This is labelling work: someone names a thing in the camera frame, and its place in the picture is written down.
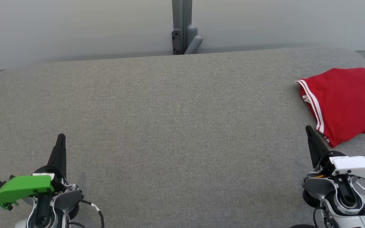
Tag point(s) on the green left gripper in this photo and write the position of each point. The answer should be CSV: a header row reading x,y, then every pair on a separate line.
x,y
21,186

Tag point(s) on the grey fabric sofa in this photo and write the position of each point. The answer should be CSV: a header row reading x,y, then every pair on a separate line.
x,y
169,126

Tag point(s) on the grey hinge plate with screws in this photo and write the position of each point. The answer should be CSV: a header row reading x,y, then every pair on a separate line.
x,y
176,42

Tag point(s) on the red basketball jersey white sleeves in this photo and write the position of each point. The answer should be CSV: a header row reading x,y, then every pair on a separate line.
x,y
347,101

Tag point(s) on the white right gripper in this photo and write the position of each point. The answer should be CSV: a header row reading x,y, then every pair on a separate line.
x,y
356,166

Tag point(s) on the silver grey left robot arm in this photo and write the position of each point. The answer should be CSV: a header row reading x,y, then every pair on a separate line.
x,y
65,202

